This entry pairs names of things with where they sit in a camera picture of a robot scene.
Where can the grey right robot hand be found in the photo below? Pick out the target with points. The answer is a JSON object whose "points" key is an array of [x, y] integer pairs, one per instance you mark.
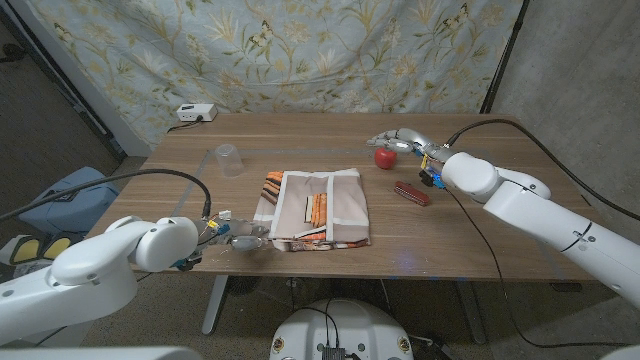
{"points": [[412, 140]]}

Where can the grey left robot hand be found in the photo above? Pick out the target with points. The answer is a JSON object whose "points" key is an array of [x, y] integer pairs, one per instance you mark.
{"points": [[240, 235]]}

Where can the beige cloth with orange print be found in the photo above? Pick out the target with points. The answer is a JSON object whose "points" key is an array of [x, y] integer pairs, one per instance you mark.
{"points": [[345, 200]]}

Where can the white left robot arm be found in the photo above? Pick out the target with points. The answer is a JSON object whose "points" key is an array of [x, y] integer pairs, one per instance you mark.
{"points": [[90, 275]]}

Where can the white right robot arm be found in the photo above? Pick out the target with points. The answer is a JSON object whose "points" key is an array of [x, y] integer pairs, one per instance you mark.
{"points": [[550, 220]]}

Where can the red ball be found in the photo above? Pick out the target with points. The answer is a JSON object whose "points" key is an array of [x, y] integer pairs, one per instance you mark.
{"points": [[386, 160]]}

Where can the red swiss knife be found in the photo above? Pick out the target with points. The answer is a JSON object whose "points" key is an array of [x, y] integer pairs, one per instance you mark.
{"points": [[412, 193]]}

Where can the clear plastic cup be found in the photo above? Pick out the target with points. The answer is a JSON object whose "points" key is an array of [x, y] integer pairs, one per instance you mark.
{"points": [[230, 162]]}

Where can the grey table leg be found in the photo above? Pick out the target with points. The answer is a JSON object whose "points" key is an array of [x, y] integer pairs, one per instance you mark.
{"points": [[215, 305], [472, 315]]}

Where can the black backdrop stand pole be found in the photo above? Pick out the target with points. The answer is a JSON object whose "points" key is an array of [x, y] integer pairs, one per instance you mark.
{"points": [[504, 57]]}

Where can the white power strip box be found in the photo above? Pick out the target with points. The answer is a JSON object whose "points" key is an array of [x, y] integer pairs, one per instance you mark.
{"points": [[196, 112]]}

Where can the floral printed backdrop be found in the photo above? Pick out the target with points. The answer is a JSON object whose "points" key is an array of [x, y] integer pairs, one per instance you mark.
{"points": [[300, 55]]}

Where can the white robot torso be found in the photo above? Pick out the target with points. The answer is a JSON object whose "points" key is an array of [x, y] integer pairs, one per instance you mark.
{"points": [[350, 325]]}

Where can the black electronics box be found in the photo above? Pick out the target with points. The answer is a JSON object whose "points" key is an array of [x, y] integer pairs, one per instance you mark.
{"points": [[333, 353]]}

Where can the blue padded box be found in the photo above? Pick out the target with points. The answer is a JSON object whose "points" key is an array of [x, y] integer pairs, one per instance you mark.
{"points": [[75, 210]]}

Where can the black shoe with yellow insole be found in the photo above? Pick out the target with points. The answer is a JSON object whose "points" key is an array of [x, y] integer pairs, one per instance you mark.
{"points": [[56, 247]]}

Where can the grey sneaker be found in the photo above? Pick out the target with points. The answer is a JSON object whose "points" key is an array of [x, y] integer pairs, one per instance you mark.
{"points": [[25, 250]]}

